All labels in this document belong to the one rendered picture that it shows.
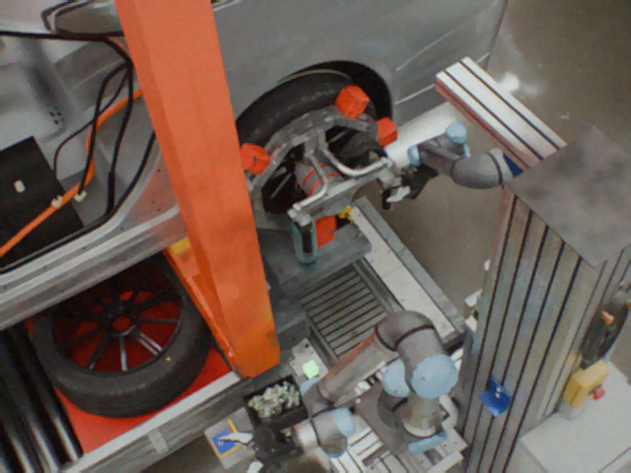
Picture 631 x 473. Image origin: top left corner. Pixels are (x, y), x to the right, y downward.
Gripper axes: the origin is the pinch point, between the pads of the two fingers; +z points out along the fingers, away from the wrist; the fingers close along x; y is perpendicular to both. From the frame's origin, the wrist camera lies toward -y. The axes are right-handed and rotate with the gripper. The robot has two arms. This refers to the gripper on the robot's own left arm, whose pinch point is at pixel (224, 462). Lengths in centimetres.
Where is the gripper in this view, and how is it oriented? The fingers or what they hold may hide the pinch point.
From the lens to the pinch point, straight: 240.6
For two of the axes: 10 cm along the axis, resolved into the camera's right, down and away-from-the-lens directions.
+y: 1.0, 6.5, 7.5
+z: -9.4, 3.2, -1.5
